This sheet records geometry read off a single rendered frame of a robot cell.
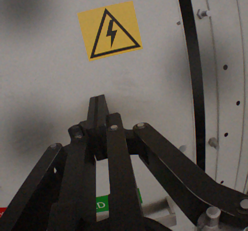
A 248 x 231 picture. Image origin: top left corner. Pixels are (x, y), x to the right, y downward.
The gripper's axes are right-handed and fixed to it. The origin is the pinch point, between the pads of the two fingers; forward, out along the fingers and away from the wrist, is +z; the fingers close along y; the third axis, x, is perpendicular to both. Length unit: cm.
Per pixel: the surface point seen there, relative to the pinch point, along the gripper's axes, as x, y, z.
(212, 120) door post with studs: -7.8, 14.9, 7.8
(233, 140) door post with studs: -12.6, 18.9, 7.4
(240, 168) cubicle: -20.3, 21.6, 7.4
